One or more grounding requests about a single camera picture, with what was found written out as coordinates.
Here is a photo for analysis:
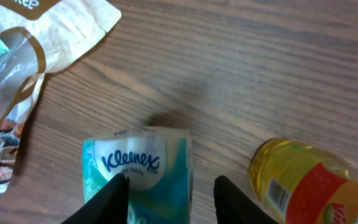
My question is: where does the teal Kleenex tissue pack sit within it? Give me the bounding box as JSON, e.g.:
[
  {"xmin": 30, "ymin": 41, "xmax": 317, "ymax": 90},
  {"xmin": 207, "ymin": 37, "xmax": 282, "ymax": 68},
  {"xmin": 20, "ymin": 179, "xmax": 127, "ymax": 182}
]
[{"xmin": 82, "ymin": 127, "xmax": 193, "ymax": 224}]

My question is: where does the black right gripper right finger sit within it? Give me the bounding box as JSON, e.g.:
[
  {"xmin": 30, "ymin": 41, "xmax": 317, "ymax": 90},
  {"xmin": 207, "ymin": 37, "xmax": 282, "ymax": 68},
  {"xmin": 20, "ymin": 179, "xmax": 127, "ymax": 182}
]
[{"xmin": 214, "ymin": 175, "xmax": 278, "ymax": 224}]

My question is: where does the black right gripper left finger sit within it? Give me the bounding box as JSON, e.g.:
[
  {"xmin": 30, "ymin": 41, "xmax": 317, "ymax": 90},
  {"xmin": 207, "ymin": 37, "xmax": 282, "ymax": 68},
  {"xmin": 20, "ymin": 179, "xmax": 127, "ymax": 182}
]
[{"xmin": 62, "ymin": 174, "xmax": 130, "ymax": 224}]

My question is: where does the yellow oil bottle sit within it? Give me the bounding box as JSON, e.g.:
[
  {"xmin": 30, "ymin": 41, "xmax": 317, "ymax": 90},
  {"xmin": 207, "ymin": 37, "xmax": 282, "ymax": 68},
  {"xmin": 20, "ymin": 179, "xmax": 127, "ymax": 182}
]
[{"xmin": 249, "ymin": 139, "xmax": 358, "ymax": 224}]

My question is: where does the brown PaniTree snack pouch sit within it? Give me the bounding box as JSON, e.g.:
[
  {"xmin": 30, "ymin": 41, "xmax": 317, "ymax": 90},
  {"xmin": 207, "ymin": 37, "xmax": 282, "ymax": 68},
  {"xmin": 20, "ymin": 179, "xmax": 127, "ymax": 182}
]
[{"xmin": 0, "ymin": 0, "xmax": 121, "ymax": 194}]

